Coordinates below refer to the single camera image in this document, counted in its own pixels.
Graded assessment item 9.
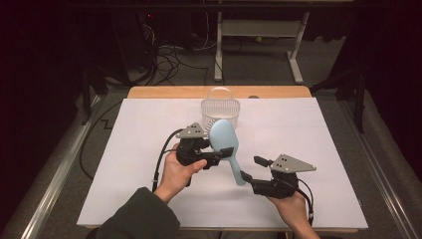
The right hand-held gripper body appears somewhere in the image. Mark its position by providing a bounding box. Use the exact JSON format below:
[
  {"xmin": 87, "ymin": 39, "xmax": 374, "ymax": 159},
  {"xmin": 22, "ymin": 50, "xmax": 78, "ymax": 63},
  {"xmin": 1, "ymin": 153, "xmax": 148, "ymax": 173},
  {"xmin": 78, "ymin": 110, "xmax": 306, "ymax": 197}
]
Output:
[{"xmin": 250, "ymin": 153, "xmax": 317, "ymax": 200}]

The black stand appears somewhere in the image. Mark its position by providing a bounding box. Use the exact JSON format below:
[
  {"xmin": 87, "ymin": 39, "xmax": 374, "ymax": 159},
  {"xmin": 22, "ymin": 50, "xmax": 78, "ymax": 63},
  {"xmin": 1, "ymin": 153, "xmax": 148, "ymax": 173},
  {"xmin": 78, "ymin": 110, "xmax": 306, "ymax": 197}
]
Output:
[
  {"xmin": 81, "ymin": 63, "xmax": 110, "ymax": 125},
  {"xmin": 310, "ymin": 63, "xmax": 368, "ymax": 134}
]

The tangle of floor cables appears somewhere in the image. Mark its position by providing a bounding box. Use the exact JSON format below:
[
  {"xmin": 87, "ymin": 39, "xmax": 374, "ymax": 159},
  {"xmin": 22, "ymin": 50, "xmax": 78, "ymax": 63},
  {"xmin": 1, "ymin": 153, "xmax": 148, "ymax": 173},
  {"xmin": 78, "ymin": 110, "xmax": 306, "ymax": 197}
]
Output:
[{"xmin": 138, "ymin": 13, "xmax": 227, "ymax": 88}]

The black floor cable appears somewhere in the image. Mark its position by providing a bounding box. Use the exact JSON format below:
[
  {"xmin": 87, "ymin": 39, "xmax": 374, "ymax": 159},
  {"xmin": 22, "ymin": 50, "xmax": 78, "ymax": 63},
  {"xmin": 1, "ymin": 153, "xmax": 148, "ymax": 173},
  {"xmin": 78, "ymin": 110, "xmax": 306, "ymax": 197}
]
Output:
[{"xmin": 79, "ymin": 100, "xmax": 123, "ymax": 180}]

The aluminium rail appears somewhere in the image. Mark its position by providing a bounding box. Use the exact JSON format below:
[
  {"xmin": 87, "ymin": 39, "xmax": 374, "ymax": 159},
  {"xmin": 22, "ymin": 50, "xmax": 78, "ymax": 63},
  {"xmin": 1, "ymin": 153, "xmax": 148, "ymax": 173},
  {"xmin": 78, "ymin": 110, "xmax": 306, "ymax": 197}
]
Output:
[
  {"xmin": 341, "ymin": 99, "xmax": 422, "ymax": 239},
  {"xmin": 19, "ymin": 94, "xmax": 103, "ymax": 239}
]

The white plastic basket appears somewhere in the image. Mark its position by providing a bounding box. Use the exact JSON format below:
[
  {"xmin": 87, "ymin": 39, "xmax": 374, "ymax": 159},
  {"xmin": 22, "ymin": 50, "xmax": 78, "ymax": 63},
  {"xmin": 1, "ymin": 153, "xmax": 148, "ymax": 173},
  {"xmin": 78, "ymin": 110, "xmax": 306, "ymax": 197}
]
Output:
[{"xmin": 200, "ymin": 87, "xmax": 241, "ymax": 131}]

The person's right hand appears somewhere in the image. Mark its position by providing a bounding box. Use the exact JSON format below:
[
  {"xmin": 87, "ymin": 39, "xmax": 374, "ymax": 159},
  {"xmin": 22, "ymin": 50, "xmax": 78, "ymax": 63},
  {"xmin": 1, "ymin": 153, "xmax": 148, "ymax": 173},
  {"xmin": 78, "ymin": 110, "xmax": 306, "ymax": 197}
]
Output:
[{"xmin": 267, "ymin": 190, "xmax": 315, "ymax": 230}]

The white metal desk frame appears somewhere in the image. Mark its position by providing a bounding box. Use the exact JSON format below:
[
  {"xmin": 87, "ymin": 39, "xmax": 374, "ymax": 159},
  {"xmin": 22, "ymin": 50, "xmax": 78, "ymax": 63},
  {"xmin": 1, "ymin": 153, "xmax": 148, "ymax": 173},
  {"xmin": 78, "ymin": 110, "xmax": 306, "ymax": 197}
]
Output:
[{"xmin": 213, "ymin": 11, "xmax": 312, "ymax": 85}]

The black equipment with red light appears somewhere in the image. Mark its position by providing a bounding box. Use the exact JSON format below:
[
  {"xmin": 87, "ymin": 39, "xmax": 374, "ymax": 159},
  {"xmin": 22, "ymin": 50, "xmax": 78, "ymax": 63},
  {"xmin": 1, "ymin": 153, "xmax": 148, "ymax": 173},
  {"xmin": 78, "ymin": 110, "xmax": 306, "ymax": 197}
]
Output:
[{"xmin": 132, "ymin": 11, "xmax": 159, "ymax": 73}]

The person's left hand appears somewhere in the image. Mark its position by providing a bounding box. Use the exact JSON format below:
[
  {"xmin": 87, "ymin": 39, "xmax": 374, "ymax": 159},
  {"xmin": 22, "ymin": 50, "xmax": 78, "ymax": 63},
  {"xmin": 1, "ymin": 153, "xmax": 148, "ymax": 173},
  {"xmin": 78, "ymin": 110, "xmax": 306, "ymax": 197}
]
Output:
[{"xmin": 153, "ymin": 142, "xmax": 208, "ymax": 204}]

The right hand-held gripper cable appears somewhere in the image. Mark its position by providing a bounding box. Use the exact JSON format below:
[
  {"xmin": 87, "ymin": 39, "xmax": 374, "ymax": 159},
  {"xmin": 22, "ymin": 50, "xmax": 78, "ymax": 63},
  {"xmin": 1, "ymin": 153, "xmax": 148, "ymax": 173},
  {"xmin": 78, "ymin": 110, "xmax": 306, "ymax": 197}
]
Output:
[{"xmin": 297, "ymin": 178, "xmax": 316, "ymax": 227}]

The hand-held gripper cable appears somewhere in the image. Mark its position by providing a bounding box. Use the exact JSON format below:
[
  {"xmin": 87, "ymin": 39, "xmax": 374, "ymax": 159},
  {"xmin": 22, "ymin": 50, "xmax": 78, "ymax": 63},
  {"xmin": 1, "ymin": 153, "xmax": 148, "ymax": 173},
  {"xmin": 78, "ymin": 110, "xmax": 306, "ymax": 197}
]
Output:
[
  {"xmin": 151, "ymin": 127, "xmax": 184, "ymax": 194},
  {"xmin": 297, "ymin": 178, "xmax": 316, "ymax": 227}
]

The left hand-held gripper cable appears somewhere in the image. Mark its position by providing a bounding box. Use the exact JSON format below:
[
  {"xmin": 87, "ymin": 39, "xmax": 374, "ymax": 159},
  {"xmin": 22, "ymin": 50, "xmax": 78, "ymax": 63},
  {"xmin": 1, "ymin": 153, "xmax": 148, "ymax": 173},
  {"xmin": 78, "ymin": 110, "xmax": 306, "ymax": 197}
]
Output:
[{"xmin": 151, "ymin": 127, "xmax": 184, "ymax": 194}]

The white board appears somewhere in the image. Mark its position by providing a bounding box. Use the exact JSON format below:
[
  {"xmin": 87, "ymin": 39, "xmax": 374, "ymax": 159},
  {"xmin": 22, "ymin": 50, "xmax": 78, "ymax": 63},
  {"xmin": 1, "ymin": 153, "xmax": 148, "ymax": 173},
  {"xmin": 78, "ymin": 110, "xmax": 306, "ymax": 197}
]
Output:
[{"xmin": 77, "ymin": 97, "xmax": 369, "ymax": 230}]

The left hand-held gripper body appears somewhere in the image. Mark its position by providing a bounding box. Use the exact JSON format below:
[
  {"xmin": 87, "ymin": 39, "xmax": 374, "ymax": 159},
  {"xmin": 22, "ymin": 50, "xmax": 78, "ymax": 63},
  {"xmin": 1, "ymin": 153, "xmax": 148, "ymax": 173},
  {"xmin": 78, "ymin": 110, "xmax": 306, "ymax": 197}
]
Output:
[{"xmin": 175, "ymin": 121, "xmax": 224, "ymax": 188}]

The light blue hairbrush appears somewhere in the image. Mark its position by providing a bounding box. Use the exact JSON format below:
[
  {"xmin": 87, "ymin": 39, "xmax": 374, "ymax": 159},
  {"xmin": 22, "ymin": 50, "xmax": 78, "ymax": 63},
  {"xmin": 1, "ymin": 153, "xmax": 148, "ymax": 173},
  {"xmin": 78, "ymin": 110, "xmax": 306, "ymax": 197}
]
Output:
[{"xmin": 202, "ymin": 119, "xmax": 247, "ymax": 187}]

